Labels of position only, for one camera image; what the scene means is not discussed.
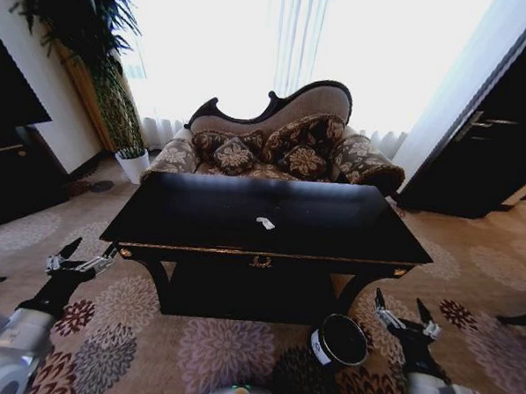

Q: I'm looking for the black glossy wooden table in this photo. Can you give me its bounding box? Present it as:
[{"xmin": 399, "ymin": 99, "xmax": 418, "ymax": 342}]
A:
[{"xmin": 95, "ymin": 167, "xmax": 437, "ymax": 333}]

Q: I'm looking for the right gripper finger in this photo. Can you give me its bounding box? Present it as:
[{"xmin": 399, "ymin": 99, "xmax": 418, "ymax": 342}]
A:
[
  {"xmin": 414, "ymin": 298, "xmax": 444, "ymax": 340},
  {"xmin": 372, "ymin": 287, "xmax": 403, "ymax": 334}
]

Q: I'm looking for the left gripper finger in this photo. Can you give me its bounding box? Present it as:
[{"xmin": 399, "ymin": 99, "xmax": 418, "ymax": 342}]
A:
[
  {"xmin": 81, "ymin": 241, "xmax": 121, "ymax": 274},
  {"xmin": 46, "ymin": 236, "xmax": 83, "ymax": 278}
]

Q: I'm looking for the white sheer curtain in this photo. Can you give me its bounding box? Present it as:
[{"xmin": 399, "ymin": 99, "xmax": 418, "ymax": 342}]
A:
[{"xmin": 265, "ymin": 0, "xmax": 332, "ymax": 102}]

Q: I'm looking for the dark slippers pair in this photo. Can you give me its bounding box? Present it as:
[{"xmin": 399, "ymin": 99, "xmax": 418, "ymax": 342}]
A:
[{"xmin": 65, "ymin": 176, "xmax": 115, "ymax": 200}]

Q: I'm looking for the large dark floral cushion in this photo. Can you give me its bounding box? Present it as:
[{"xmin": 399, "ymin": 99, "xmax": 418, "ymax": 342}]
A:
[
  {"xmin": 190, "ymin": 126, "xmax": 268, "ymax": 166},
  {"xmin": 261, "ymin": 110, "xmax": 348, "ymax": 169}
]

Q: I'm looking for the tall green potted plant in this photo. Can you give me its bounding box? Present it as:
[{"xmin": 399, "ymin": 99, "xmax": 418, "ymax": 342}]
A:
[{"xmin": 0, "ymin": 0, "xmax": 153, "ymax": 157}]

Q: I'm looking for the dark wooden door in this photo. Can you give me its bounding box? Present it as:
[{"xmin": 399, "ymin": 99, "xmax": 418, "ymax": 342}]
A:
[{"xmin": 396, "ymin": 0, "xmax": 526, "ymax": 222}]

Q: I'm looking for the black flat television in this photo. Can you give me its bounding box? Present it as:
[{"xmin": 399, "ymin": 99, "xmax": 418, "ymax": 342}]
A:
[{"xmin": 0, "ymin": 23, "xmax": 57, "ymax": 152}]

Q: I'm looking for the dark wooden cabinet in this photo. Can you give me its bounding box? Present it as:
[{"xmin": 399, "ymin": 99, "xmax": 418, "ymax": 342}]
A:
[{"xmin": 0, "ymin": 123, "xmax": 74, "ymax": 237}]

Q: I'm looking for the black round trash bin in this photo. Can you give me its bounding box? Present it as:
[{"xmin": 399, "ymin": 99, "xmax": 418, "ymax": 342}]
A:
[{"xmin": 308, "ymin": 312, "xmax": 370, "ymax": 369}]

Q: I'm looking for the white plant pot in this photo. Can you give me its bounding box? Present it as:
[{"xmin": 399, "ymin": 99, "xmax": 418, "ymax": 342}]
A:
[{"xmin": 113, "ymin": 145, "xmax": 152, "ymax": 186}]

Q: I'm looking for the metal door handle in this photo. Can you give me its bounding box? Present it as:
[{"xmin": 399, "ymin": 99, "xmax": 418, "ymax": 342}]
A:
[{"xmin": 468, "ymin": 115, "xmax": 521, "ymax": 131}]

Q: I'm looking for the floral brown chaise sofa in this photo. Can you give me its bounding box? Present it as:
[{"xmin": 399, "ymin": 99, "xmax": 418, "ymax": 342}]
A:
[{"xmin": 145, "ymin": 71, "xmax": 411, "ymax": 197}]

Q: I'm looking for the small square floral cushion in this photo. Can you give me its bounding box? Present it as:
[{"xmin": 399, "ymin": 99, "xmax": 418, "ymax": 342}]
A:
[
  {"xmin": 211, "ymin": 135, "xmax": 258, "ymax": 177},
  {"xmin": 276, "ymin": 142, "xmax": 331, "ymax": 180}
]

